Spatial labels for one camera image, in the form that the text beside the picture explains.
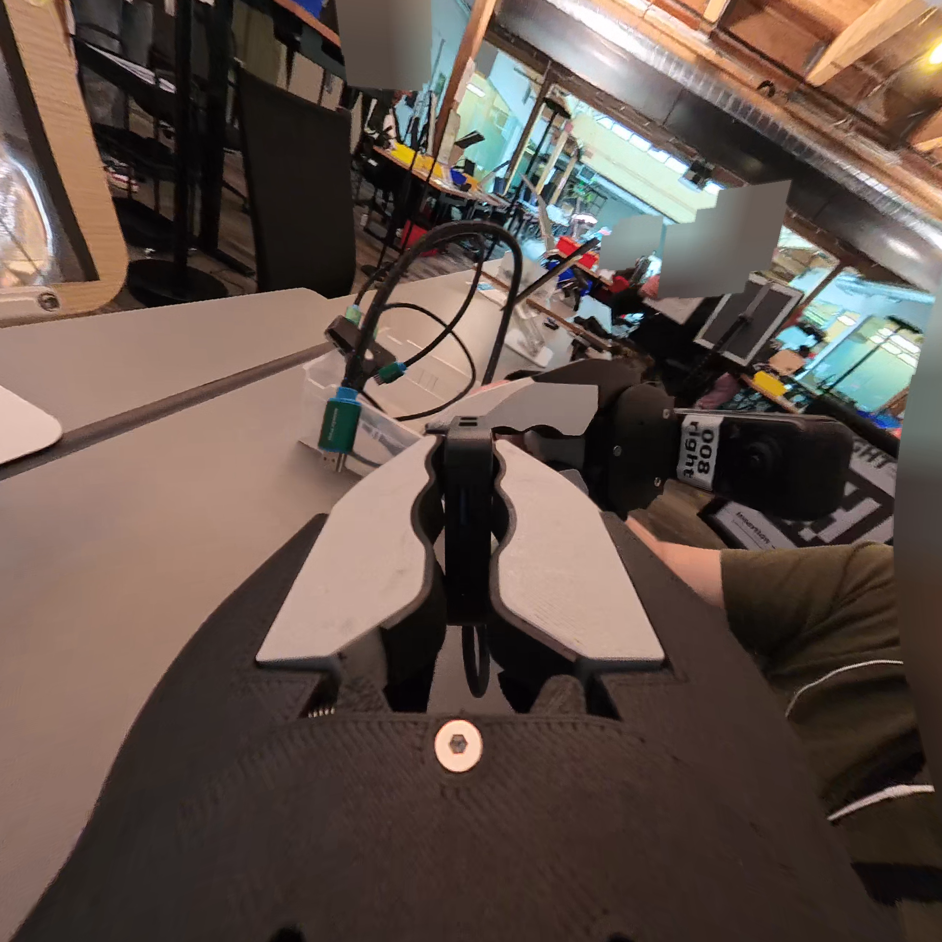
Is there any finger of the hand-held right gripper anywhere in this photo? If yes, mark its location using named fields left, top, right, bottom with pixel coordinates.
left=515, top=429, right=591, bottom=509
left=425, top=381, right=602, bottom=437

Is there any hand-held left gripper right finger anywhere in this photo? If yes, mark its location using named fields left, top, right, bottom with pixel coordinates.
left=489, top=439, right=668, bottom=713

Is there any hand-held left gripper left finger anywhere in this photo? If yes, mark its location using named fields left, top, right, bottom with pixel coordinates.
left=255, top=436, right=448, bottom=713

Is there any black HDMI adapter hub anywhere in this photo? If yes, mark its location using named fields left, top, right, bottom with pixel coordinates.
left=440, top=414, right=496, bottom=700

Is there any clear plastic bin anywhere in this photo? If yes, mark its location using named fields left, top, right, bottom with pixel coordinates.
left=296, top=352, right=446, bottom=475

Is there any black braided HDMI cable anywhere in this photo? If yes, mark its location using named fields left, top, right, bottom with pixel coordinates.
left=316, top=221, right=525, bottom=475

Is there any black monitor on stand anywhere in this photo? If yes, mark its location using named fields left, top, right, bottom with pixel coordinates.
left=694, top=278, right=805, bottom=369

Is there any black and white marker board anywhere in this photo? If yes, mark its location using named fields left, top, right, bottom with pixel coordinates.
left=698, top=434, right=900, bottom=554

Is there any black mesh chair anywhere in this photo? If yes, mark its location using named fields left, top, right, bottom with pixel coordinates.
left=234, top=68, right=359, bottom=297

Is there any black rolling cart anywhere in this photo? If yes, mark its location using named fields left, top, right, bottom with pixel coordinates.
left=74, top=0, right=244, bottom=275

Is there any wooden document stand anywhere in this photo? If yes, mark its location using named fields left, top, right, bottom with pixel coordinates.
left=0, top=0, right=131, bottom=466

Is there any thin black cable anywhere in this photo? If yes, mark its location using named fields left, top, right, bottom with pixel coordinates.
left=324, top=300, right=481, bottom=422

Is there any silver ventilation duct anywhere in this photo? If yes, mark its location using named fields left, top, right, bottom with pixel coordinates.
left=589, top=22, right=942, bottom=255

